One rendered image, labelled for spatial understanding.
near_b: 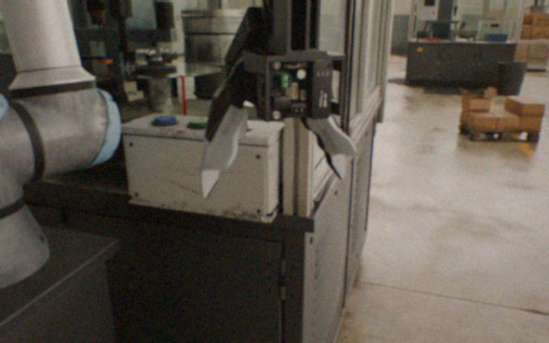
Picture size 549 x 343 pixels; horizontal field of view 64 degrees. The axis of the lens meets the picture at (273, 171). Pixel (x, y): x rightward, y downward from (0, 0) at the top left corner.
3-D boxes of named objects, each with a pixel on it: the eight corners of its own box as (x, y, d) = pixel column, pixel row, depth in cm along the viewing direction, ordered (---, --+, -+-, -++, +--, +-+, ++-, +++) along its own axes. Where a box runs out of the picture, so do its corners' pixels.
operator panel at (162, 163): (288, 200, 84) (289, 122, 79) (269, 223, 74) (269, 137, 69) (160, 183, 92) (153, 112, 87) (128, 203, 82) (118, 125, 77)
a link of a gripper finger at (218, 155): (188, 201, 37) (248, 109, 36) (176, 179, 42) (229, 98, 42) (218, 217, 39) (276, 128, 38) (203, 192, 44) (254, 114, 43)
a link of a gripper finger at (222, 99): (194, 132, 40) (247, 51, 39) (191, 129, 41) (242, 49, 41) (236, 158, 42) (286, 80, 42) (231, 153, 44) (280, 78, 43)
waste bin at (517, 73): (520, 93, 666) (525, 62, 651) (524, 97, 631) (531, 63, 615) (491, 92, 678) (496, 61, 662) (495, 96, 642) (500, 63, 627)
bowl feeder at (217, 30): (264, 93, 204) (264, 10, 192) (240, 104, 177) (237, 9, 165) (204, 90, 213) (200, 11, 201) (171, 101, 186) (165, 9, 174)
